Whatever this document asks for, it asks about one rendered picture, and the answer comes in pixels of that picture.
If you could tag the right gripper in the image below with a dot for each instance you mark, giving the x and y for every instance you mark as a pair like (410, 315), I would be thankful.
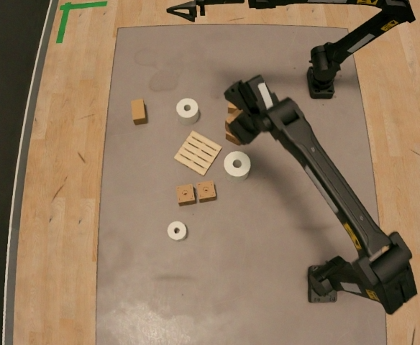
(191, 5)

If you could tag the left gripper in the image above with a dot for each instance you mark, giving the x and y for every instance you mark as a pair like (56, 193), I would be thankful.
(244, 135)

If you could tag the small wooden pallet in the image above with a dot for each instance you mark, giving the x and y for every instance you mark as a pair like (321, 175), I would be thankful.
(203, 144)

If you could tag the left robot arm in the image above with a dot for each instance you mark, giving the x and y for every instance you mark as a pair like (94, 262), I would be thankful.
(299, 139)

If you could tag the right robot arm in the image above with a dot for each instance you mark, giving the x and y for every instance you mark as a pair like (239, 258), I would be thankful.
(326, 59)

